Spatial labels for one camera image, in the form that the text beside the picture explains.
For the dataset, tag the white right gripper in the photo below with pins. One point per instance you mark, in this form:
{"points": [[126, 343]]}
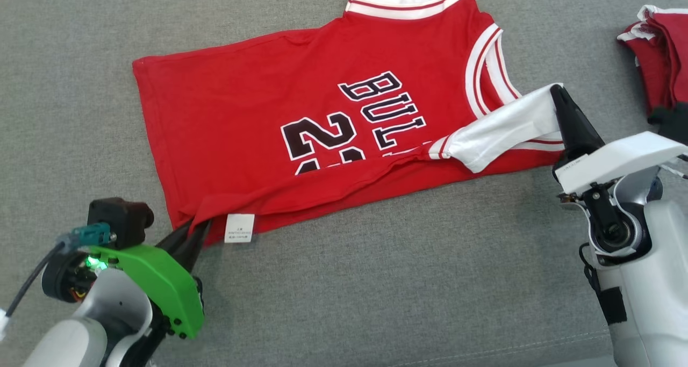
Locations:
{"points": [[618, 157]]}

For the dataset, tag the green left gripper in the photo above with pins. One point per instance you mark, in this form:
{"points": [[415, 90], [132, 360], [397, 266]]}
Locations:
{"points": [[161, 281]]}

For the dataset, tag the red shorts with white stripe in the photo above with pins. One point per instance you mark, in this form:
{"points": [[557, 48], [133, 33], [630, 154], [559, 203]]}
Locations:
{"points": [[661, 60]]}

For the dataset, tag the red white basketball jersey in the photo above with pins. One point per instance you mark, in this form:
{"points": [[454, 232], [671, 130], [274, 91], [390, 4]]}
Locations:
{"points": [[242, 114]]}

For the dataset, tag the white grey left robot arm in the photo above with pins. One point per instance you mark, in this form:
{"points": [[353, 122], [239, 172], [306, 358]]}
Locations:
{"points": [[107, 313]]}

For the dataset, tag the grey fabric sofa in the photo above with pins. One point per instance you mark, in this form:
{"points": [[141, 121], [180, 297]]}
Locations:
{"points": [[376, 292]]}

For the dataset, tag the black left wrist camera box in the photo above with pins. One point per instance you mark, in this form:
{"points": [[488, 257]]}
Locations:
{"points": [[118, 219]]}

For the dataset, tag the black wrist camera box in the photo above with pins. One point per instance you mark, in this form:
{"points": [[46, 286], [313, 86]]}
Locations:
{"points": [[672, 122], [118, 219]]}

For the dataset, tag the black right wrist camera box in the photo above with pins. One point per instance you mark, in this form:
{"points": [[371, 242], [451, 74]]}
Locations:
{"points": [[672, 122]]}

